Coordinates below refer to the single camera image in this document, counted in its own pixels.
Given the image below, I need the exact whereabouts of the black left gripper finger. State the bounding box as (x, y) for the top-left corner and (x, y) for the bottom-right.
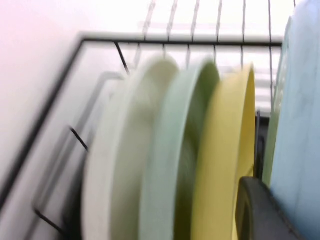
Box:
(236, 176), (306, 240)

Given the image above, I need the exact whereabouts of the light blue plate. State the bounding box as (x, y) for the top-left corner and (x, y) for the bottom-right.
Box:
(262, 0), (320, 240)

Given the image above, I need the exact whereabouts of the yellow plate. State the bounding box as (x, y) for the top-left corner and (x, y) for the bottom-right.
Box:
(191, 62), (257, 240)

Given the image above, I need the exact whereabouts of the green plate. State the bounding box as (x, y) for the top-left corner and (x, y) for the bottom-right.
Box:
(138, 56), (221, 240)

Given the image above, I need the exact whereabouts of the pale white-green plate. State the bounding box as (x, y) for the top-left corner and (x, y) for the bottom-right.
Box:
(81, 53), (181, 240)

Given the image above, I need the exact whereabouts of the white black-grid tablecloth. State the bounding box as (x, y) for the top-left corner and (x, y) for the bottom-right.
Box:
(134, 0), (296, 121)

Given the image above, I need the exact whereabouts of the black wire dish rack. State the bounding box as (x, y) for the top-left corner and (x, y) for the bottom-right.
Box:
(0, 31), (285, 240)

